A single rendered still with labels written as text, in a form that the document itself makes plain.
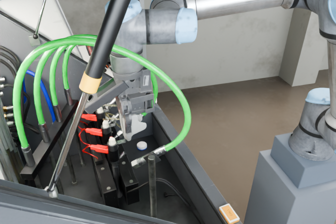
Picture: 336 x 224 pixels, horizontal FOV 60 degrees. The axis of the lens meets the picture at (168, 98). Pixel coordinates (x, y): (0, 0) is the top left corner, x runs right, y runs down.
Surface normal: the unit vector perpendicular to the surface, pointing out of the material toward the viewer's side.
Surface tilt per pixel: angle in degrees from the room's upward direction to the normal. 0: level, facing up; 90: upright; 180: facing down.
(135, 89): 90
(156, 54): 90
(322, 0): 94
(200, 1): 65
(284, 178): 0
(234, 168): 0
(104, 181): 0
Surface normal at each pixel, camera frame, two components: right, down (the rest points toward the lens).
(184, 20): 0.12, -0.06
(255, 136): 0.00, -0.85
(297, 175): -0.97, 0.14
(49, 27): 0.39, 0.49
